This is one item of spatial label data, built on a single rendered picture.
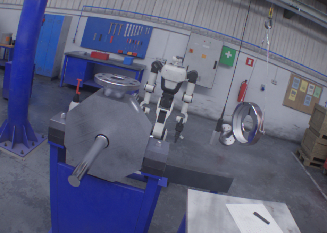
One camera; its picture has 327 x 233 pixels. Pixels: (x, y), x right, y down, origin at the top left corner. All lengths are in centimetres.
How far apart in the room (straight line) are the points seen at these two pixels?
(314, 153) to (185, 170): 446
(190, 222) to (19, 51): 264
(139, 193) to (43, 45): 597
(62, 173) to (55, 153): 15
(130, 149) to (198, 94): 533
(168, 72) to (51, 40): 451
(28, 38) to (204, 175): 242
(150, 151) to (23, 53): 220
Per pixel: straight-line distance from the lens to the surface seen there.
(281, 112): 724
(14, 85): 332
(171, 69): 308
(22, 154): 333
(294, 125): 752
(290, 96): 722
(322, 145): 609
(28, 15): 319
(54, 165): 174
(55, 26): 699
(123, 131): 144
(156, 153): 147
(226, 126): 255
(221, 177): 198
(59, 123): 157
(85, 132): 151
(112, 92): 143
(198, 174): 195
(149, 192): 161
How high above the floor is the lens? 170
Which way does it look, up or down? 16 degrees down
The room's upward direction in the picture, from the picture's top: 15 degrees clockwise
